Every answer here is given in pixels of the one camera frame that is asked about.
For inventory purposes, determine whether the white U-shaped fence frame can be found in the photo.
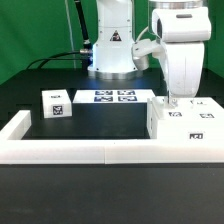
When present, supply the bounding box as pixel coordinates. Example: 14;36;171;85
0;110;224;164

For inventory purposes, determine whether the white cabinet body box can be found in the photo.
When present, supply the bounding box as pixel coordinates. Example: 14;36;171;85
147;97;224;141

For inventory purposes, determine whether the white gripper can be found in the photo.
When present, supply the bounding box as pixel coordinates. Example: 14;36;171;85
168;95;178;107

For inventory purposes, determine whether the white cabinet top block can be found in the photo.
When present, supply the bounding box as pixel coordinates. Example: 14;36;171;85
42;89;72;118

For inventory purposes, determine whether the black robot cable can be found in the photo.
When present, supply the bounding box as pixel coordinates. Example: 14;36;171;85
26;51;92;70

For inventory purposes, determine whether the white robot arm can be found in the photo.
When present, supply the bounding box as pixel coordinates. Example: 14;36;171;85
88;0;212;105

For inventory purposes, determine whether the black ribbed cable hose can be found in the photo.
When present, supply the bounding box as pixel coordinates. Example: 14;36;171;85
73;0;93;51

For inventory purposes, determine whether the white cabinet door panel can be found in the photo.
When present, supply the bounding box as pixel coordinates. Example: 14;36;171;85
152;96;184;120

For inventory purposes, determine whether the white base tag plate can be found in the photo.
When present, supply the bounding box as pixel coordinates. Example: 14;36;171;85
73;89;154;104

